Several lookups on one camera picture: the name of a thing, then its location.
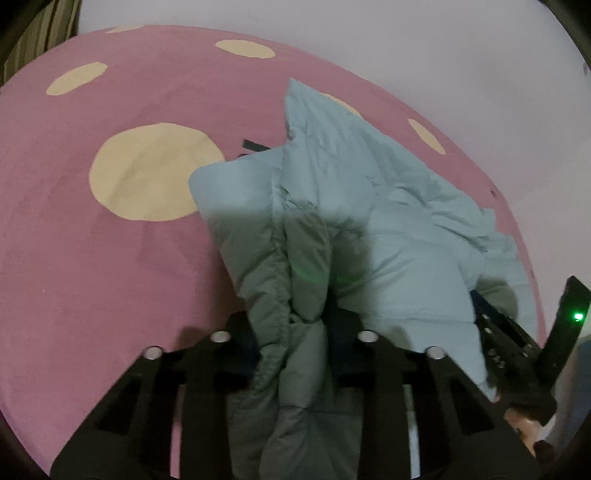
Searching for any light blue puffer jacket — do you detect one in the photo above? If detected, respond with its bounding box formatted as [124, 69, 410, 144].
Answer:
[188, 81, 538, 479]

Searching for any person's right hand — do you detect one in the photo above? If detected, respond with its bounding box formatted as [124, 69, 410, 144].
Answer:
[504, 408, 556, 458]

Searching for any pink dotted bed sheet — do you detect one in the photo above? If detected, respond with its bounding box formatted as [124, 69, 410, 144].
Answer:
[1, 26, 544, 479]

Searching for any striped brown curtain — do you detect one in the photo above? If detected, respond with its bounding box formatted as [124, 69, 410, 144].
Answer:
[1, 0, 81, 85]

